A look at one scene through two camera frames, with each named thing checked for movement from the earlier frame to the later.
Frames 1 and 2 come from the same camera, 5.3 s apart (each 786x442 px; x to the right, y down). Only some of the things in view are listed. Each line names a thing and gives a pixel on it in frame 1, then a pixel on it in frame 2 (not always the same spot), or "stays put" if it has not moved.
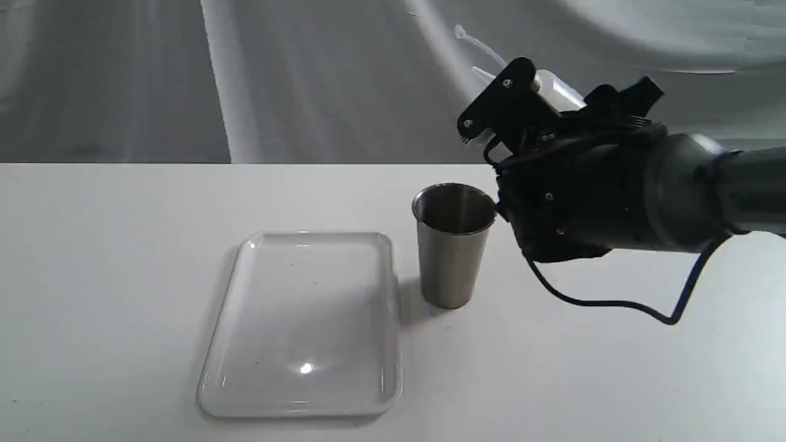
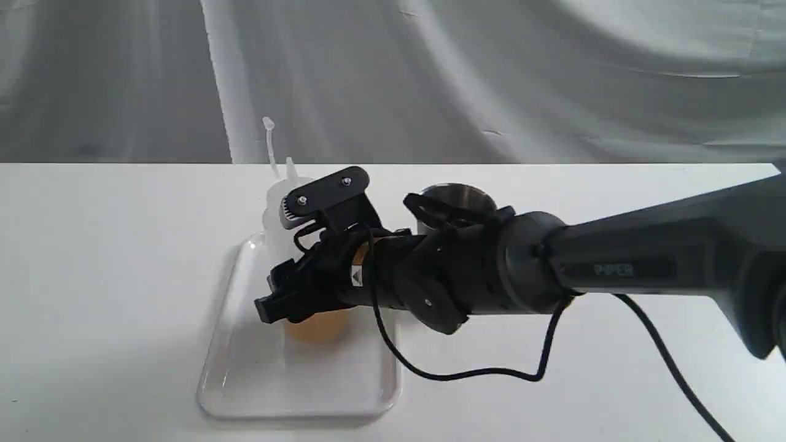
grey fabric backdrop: [239, 81] stays put
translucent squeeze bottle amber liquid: [558, 90] → [278, 240]
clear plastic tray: [308, 327] stays put
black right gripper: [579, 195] → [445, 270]
